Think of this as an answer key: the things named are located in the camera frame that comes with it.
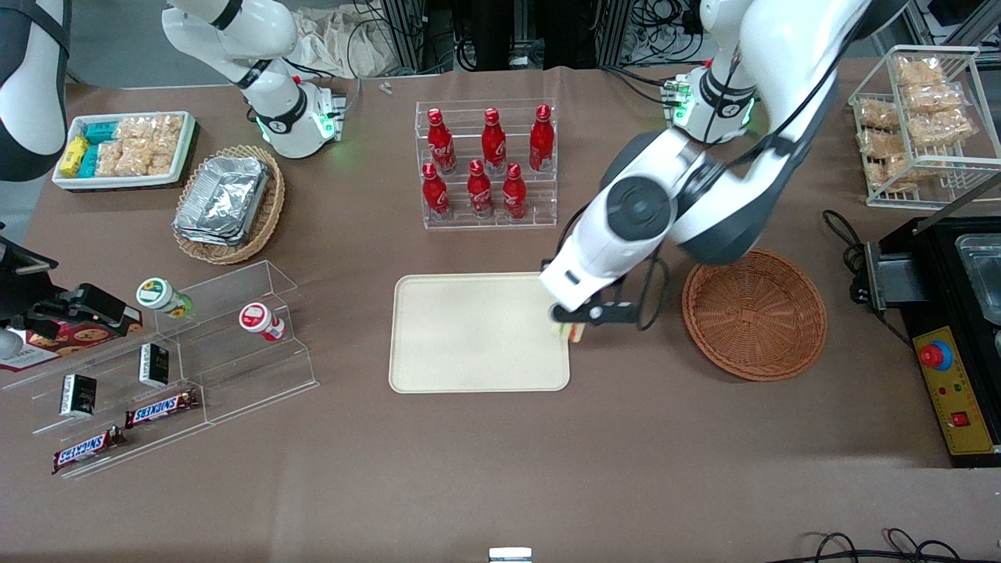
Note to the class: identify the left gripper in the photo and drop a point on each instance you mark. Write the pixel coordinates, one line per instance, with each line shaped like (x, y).
(545, 264)

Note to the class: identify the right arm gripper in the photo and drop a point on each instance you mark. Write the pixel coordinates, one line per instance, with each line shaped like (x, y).
(37, 301)

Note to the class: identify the triangular sandwich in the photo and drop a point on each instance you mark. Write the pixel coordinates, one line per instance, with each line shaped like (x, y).
(575, 335)

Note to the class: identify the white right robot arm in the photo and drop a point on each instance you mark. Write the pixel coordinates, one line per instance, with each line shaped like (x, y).
(270, 47)

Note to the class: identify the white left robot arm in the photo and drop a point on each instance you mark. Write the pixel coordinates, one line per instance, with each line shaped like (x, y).
(790, 47)

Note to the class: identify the cream plastic tray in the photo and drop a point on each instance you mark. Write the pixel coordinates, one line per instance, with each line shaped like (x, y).
(469, 336)

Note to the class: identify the white rectangular snack tray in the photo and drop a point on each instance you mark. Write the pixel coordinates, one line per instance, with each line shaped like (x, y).
(125, 182)

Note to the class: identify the round brown wicker basket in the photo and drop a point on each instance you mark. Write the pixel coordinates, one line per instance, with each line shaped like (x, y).
(755, 317)

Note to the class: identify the oval tan wicker basket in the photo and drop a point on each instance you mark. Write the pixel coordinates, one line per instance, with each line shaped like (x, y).
(270, 215)

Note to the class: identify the red cookie box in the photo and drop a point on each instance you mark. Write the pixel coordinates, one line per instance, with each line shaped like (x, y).
(78, 338)

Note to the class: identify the green lid yoghurt cup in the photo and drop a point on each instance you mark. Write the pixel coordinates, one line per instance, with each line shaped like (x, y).
(156, 295)

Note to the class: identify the small black box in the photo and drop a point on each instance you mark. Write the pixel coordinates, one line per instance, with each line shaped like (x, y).
(78, 395)
(154, 365)

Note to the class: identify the clear acrylic bottle rack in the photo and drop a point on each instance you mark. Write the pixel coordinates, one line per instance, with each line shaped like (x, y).
(547, 211)

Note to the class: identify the Snickers chocolate bar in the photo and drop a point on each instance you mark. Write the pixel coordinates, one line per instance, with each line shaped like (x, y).
(86, 450)
(160, 408)

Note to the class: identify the red cola bottle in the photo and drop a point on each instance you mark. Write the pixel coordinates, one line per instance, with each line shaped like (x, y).
(541, 141)
(479, 191)
(441, 145)
(435, 194)
(514, 194)
(493, 145)

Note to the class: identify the teal snack packet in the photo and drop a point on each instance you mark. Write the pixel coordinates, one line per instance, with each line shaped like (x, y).
(100, 131)
(89, 162)

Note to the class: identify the clear rice cracker bag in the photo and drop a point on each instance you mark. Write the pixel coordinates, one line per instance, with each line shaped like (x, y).
(134, 129)
(109, 159)
(134, 159)
(166, 141)

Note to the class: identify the clear acrylic stepped shelf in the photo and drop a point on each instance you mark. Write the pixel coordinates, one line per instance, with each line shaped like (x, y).
(235, 367)

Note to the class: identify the yellow snack packet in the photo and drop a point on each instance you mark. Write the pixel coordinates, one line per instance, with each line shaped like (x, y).
(74, 155)

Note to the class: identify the red lid yoghurt cup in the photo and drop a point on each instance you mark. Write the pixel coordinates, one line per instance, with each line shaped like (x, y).
(256, 317)

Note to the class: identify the aluminium foil container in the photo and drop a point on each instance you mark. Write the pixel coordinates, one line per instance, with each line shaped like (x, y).
(223, 195)

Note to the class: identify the small silver white object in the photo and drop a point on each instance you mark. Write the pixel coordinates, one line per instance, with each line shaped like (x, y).
(510, 555)

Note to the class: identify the clear bag fried snacks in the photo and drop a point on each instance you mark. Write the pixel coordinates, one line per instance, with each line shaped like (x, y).
(919, 72)
(934, 99)
(880, 143)
(938, 129)
(895, 173)
(876, 115)

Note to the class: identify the red emergency stop button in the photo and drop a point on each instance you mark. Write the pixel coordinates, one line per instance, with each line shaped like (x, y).
(934, 356)

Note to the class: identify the black appliance housing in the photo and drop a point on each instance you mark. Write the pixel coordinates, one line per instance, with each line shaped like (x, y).
(938, 266)

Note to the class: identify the white crumpled cloth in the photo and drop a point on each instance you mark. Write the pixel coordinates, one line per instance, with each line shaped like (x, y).
(336, 43)

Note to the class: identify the black yellow control box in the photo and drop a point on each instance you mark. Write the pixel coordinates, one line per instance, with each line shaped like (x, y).
(958, 407)

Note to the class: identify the metal pan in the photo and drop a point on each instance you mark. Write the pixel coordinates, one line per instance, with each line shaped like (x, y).
(981, 277)

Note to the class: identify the aluminium frame post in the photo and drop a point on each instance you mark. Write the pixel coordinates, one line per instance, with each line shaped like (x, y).
(407, 31)
(616, 31)

